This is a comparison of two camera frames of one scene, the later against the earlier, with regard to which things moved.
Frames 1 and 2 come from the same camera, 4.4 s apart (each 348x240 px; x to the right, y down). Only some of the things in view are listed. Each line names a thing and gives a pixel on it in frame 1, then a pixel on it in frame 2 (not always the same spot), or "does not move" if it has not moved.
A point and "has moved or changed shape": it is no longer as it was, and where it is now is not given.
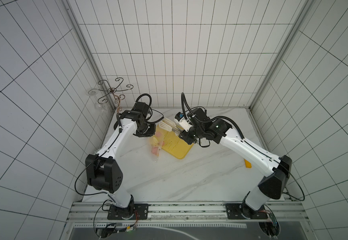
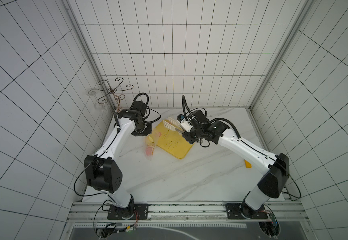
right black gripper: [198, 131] does not move
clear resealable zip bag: [156, 142] has moved or changed shape
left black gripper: [150, 133] does not move
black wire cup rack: [112, 91] does not move
